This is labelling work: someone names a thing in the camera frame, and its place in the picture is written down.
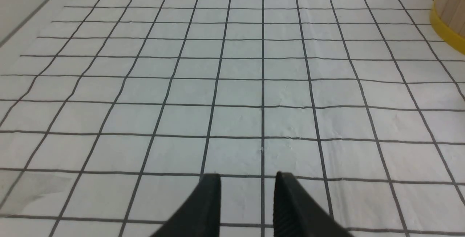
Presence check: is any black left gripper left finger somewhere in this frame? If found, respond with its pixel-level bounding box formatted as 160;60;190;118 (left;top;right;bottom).
151;173;221;237

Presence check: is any white grid pattern tablecloth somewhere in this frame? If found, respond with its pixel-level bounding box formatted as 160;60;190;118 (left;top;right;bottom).
1;0;465;237

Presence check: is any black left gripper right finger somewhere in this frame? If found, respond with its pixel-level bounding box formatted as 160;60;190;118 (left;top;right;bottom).
273;171;352;237

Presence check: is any yellow rimmed bamboo steamer basket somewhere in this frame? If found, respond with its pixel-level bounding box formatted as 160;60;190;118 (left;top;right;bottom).
430;0;465;54

